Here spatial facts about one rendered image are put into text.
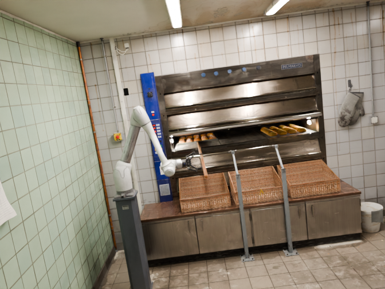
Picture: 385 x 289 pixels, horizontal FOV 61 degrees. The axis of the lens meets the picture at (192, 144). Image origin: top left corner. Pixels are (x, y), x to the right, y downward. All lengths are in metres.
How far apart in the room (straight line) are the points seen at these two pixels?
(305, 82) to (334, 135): 0.74
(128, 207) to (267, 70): 2.23
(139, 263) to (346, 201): 2.27
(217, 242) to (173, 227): 0.51
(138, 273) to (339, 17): 3.52
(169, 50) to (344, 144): 2.38
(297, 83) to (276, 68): 0.30
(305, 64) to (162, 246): 2.65
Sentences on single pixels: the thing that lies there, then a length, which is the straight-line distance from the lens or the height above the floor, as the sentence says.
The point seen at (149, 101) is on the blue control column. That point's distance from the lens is 3.92.
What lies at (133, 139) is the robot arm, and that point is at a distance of 3.26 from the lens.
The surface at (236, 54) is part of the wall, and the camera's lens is 3.97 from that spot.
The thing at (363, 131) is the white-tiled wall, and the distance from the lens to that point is 4.47.
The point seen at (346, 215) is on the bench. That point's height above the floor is 0.32.
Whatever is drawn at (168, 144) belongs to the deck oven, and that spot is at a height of 1.28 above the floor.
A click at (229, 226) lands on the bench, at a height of 0.38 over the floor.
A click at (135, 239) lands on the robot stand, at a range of 3.25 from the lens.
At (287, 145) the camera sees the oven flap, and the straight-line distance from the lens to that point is 4.17.
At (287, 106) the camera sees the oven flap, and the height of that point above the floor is 1.54.
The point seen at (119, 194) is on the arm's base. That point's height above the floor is 1.03.
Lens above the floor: 1.88
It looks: 9 degrees down
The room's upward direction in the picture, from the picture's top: 8 degrees counter-clockwise
